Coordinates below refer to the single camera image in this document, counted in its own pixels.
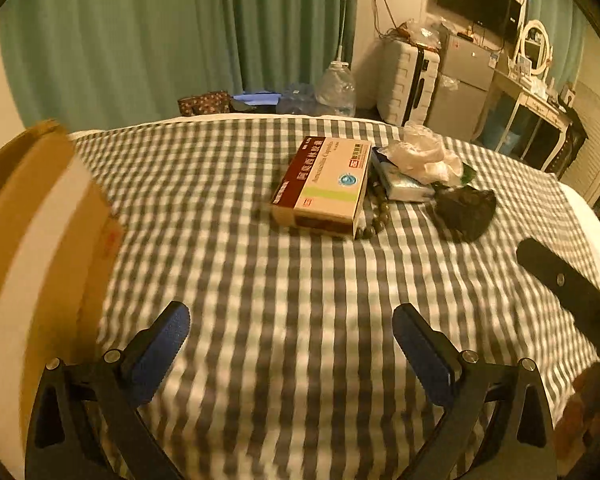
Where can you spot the brown patterned bag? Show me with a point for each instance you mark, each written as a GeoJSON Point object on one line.
{"type": "Point", "coordinates": [210, 103]}

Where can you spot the blue Vinda tissue pack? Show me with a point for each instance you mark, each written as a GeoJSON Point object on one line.
{"type": "Point", "coordinates": [399, 187]}

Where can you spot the black wall television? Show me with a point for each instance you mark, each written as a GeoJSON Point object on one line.
{"type": "Point", "coordinates": [498, 16]}

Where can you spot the black bag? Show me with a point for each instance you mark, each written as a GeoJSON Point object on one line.
{"type": "Point", "coordinates": [466, 211]}

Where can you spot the green snack wrapper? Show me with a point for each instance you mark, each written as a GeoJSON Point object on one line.
{"type": "Point", "coordinates": [468, 175]}

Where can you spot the right green curtain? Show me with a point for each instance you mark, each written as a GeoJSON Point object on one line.
{"type": "Point", "coordinates": [565, 25]}

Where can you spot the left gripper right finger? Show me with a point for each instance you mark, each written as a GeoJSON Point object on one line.
{"type": "Point", "coordinates": [518, 441]}

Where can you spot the maroon white medicine box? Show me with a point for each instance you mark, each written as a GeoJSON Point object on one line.
{"type": "Point", "coordinates": [324, 186]}

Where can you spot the pack of small water bottles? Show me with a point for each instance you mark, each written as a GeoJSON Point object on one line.
{"type": "Point", "coordinates": [297, 99]}

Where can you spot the grey checked bed cover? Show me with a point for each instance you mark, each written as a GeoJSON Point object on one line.
{"type": "Point", "coordinates": [291, 370]}

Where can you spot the large clear water bottle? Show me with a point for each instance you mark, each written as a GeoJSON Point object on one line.
{"type": "Point", "coordinates": [335, 93]}

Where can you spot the white suitcase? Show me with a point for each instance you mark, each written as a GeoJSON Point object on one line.
{"type": "Point", "coordinates": [406, 83]}

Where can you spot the brown cardboard box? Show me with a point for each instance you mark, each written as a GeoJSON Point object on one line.
{"type": "Point", "coordinates": [58, 241]}

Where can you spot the grey mini fridge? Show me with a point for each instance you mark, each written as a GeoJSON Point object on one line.
{"type": "Point", "coordinates": [464, 77]}

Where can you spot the blue bin under table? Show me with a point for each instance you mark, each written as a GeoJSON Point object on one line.
{"type": "Point", "coordinates": [496, 121]}

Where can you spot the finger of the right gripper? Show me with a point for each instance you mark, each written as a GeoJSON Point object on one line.
{"type": "Point", "coordinates": [575, 293]}

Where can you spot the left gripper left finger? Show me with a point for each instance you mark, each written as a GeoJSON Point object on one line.
{"type": "Point", "coordinates": [62, 440]}

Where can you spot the cream lace cloth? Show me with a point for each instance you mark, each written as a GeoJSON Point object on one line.
{"type": "Point", "coordinates": [421, 154]}

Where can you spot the green curtain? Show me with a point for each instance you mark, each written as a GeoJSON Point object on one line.
{"type": "Point", "coordinates": [112, 63]}
{"type": "Point", "coordinates": [565, 25]}

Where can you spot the white oval mirror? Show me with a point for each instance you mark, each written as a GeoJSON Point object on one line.
{"type": "Point", "coordinates": [534, 52]}

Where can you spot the white dressing table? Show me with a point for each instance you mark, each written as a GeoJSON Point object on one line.
{"type": "Point", "coordinates": [536, 130]}

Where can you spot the person's right hand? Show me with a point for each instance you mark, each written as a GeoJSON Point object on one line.
{"type": "Point", "coordinates": [580, 421]}

